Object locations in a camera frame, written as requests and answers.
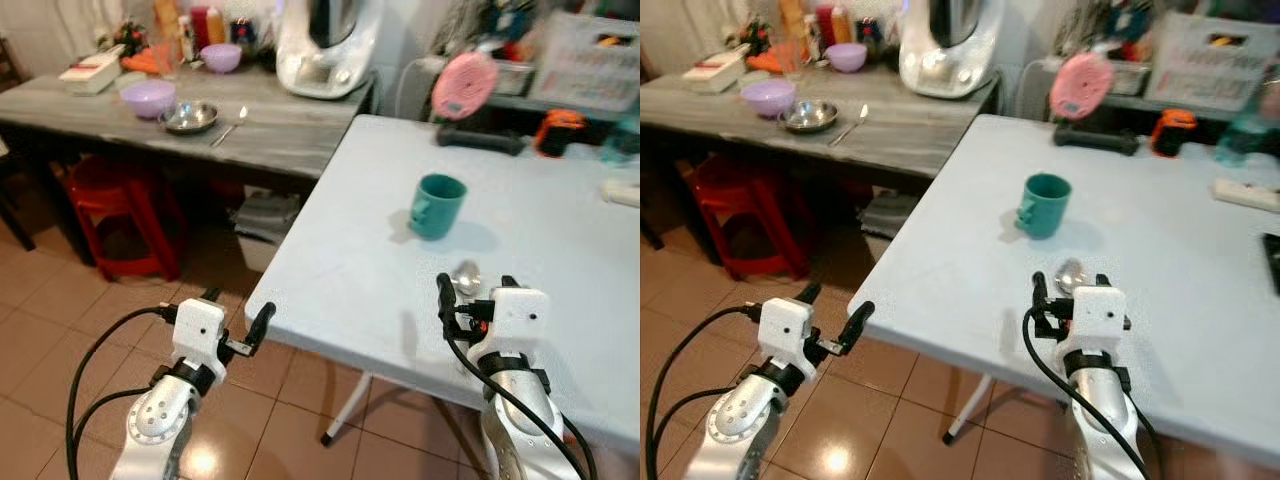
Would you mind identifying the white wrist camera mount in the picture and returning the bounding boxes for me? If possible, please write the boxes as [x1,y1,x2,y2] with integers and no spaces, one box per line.
[477,288,552,358]
[757,296,814,367]
[1067,286,1130,358]
[170,297,230,367]

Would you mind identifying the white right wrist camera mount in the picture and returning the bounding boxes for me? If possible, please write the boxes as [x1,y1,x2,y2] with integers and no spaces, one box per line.
[477,288,552,358]
[1067,286,1130,358]

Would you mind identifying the small purple bowl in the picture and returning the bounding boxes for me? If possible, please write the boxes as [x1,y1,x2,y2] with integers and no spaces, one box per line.
[826,42,870,74]
[200,43,245,75]

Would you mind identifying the grey storage box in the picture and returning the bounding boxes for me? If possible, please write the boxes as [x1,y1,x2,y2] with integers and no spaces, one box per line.
[859,190,923,265]
[234,190,303,273]

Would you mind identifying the grey plastic crate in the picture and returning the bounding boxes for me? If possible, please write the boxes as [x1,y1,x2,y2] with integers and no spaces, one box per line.
[527,11,641,112]
[1144,11,1280,112]

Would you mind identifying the grey wooden table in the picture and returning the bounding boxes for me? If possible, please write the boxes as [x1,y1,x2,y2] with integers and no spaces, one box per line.
[640,62,1003,251]
[0,62,379,256]

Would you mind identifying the small potted plant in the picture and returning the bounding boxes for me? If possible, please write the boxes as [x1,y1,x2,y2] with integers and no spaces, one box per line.
[738,17,776,55]
[111,20,150,57]

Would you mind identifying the large purple bowl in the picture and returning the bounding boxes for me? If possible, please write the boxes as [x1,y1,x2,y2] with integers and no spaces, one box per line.
[120,80,179,120]
[741,79,799,119]

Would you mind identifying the metal bowl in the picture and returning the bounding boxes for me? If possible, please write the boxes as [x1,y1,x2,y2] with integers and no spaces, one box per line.
[157,100,221,137]
[777,98,842,136]

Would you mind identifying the white power strip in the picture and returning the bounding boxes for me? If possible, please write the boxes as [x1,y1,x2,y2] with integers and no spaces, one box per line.
[1212,177,1280,214]
[602,177,641,210]

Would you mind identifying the metal tray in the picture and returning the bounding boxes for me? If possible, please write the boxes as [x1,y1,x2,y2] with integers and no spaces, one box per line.
[494,60,537,98]
[1110,60,1151,97]

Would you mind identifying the teal mug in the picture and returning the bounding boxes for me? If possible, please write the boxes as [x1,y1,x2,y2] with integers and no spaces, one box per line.
[1015,172,1074,241]
[408,173,469,242]

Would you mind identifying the metal spoon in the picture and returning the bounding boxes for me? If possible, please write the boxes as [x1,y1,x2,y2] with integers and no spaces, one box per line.
[452,261,485,300]
[209,105,250,150]
[829,103,871,149]
[1055,259,1092,297]

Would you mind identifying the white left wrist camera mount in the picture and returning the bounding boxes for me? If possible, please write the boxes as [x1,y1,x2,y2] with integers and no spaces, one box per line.
[757,296,814,367]
[170,297,230,367]

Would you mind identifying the red plastic stool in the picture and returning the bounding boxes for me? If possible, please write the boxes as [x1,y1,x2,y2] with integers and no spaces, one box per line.
[64,155,189,283]
[690,155,806,283]

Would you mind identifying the clear green bottle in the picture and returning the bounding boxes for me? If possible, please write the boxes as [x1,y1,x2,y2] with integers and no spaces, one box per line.
[599,98,641,168]
[1214,68,1280,168]

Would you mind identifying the white kitchen machine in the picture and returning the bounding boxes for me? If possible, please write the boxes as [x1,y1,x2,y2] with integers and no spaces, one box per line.
[274,0,387,100]
[897,0,1007,100]

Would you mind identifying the orange carrots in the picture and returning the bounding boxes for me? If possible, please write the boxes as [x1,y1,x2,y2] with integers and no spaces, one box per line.
[119,48,163,77]
[745,48,791,75]

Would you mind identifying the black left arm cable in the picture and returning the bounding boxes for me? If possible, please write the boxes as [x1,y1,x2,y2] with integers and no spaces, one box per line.
[645,303,763,480]
[64,304,179,480]

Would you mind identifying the white folding table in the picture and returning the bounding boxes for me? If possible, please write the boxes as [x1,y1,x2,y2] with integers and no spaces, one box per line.
[847,113,1280,447]
[244,113,641,448]

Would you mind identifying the orange and black tool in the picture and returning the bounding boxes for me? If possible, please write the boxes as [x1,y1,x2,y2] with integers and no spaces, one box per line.
[1149,107,1199,159]
[532,107,589,160]

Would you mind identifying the white flat box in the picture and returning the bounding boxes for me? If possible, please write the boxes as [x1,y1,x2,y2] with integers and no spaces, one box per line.
[57,54,127,97]
[682,50,752,94]

